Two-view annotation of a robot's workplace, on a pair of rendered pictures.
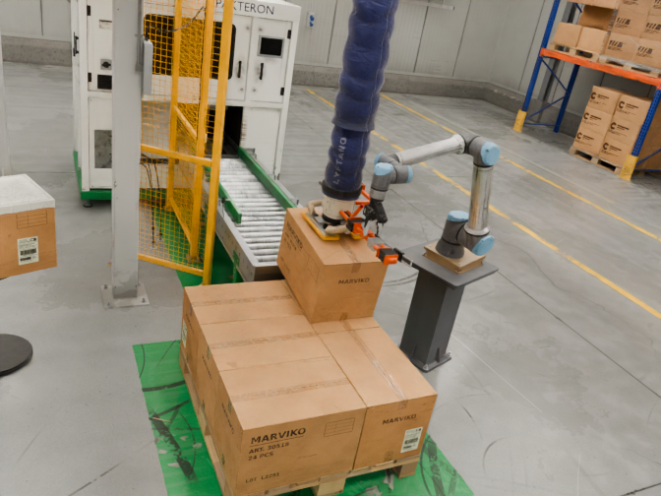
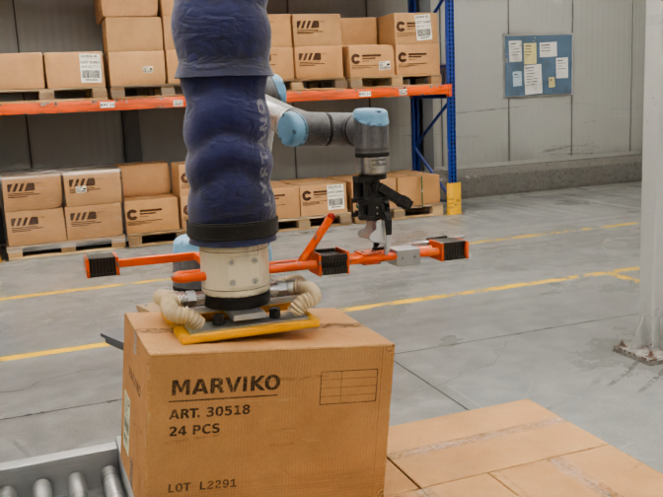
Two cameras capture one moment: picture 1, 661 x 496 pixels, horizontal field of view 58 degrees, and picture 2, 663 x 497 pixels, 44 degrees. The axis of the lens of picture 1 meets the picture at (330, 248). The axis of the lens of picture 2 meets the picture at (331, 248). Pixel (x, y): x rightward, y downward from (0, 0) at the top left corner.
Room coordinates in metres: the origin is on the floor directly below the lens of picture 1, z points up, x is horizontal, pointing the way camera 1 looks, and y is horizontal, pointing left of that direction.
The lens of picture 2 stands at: (2.65, 1.95, 1.55)
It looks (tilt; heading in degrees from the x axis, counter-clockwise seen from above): 11 degrees down; 278
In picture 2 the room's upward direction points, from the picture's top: 3 degrees counter-clockwise
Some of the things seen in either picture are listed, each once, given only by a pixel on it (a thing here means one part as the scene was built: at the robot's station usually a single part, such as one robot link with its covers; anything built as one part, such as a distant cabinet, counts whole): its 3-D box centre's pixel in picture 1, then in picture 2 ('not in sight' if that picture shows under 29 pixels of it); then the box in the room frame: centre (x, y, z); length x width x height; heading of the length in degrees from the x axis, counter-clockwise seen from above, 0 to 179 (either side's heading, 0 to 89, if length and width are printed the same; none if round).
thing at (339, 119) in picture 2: (398, 173); (345, 129); (2.90, -0.27, 1.45); 0.12 x 0.12 x 0.09; 37
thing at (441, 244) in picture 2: (387, 255); (449, 248); (2.63, -0.28, 1.12); 0.08 x 0.07 x 0.05; 28
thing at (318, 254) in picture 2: (357, 224); (329, 260); (2.94, -0.12, 1.12); 0.10 x 0.08 x 0.06; 118
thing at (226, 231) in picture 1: (210, 207); not in sight; (4.28, 0.98, 0.50); 2.31 x 0.05 x 0.19; 28
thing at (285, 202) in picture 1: (269, 179); not in sight; (4.88, 0.63, 0.60); 1.60 x 0.10 x 0.09; 28
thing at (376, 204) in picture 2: (374, 207); (371, 196); (2.83, -0.18, 1.28); 0.09 x 0.08 x 0.12; 27
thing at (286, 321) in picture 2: (320, 222); (247, 320); (3.11, 0.08, 1.02); 0.34 x 0.10 x 0.05; 28
